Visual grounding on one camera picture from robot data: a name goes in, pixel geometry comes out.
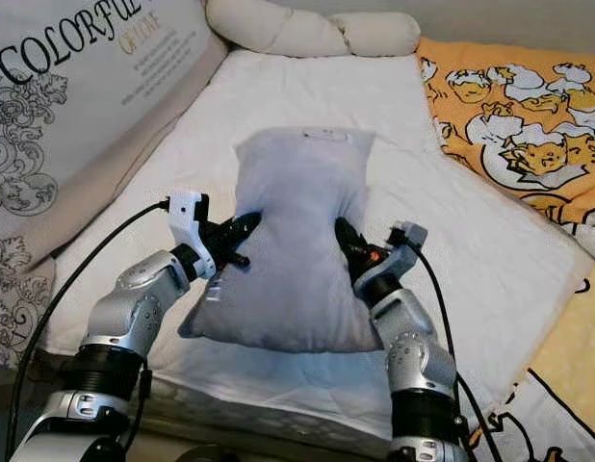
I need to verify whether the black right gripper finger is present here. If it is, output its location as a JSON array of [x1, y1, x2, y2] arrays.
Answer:
[[333, 216, 370, 261]]

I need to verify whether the grey pillow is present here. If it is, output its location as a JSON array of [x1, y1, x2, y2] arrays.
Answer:
[[177, 126, 387, 356]]

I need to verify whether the grey patterned mattress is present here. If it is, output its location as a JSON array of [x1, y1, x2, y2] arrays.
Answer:
[[47, 356, 419, 458]]

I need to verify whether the printed grey headboard cushion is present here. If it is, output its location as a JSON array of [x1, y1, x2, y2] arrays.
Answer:
[[0, 0, 228, 372]]

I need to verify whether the cream bolster pillow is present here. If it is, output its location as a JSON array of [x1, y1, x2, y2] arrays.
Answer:
[[205, 0, 423, 60]]

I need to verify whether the yellow cartoon egg blanket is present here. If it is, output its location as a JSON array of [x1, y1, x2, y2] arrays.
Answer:
[[417, 37, 595, 462]]

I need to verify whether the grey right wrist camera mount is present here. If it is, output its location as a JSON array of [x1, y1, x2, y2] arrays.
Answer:
[[370, 221, 429, 285]]

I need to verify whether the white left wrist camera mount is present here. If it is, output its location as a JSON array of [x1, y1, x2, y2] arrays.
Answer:
[[168, 190, 220, 302]]

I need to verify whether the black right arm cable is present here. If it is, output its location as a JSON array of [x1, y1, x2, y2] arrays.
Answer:
[[408, 241, 503, 462]]

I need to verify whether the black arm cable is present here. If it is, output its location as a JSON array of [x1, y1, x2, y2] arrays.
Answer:
[[4, 198, 173, 462], [408, 241, 503, 462]]

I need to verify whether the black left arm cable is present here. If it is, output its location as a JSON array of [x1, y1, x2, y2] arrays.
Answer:
[[4, 198, 173, 462]]

